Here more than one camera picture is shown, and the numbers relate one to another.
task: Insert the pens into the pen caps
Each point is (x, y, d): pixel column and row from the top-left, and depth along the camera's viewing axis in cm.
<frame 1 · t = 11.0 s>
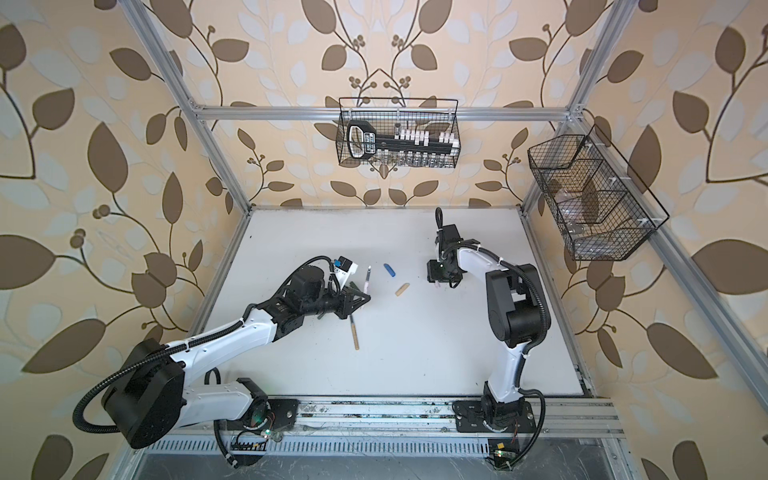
left hand: (369, 295, 79), fingers closed
right hand: (437, 279, 98), fingers open
blue pen cap: (389, 269, 104), on the table
beige pen cap: (402, 288, 101), on the table
beige fountain pen: (356, 344, 88), on the table

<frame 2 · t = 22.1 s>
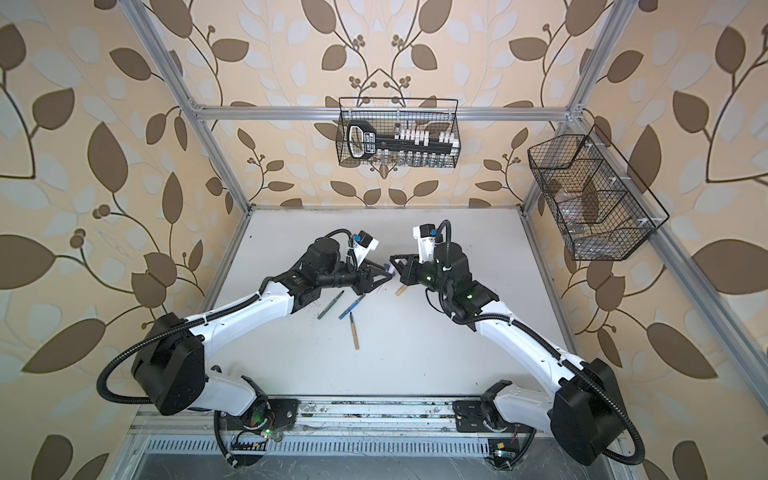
left hand: (387, 269, 76), fingers open
right hand: (392, 261, 75), fingers closed
blue fountain pen: (349, 309, 95), on the table
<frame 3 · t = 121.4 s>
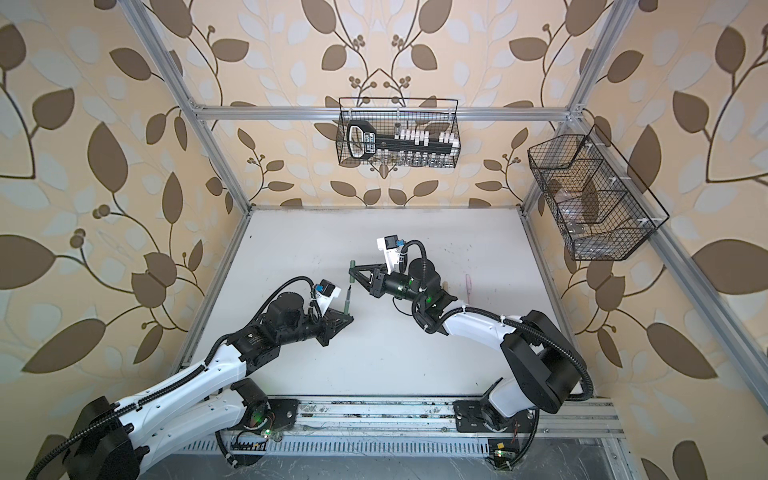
left hand: (351, 317, 76), fingers closed
right hand: (350, 274, 73), fingers closed
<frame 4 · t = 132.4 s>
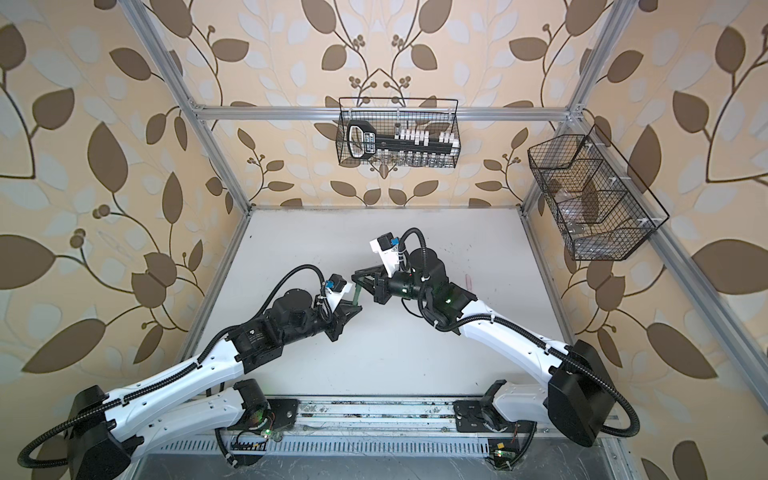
left hand: (359, 304, 73), fingers closed
right hand: (353, 279, 69), fingers closed
